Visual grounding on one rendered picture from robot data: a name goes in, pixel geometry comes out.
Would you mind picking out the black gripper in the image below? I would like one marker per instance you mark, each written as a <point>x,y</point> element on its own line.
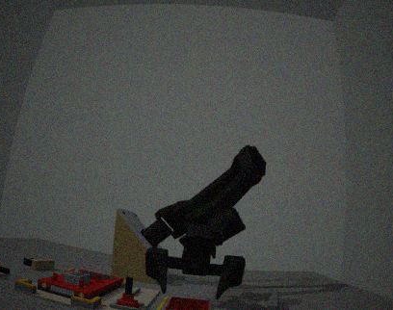
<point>157,261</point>

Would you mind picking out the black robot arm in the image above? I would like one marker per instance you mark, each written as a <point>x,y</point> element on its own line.
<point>208,218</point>

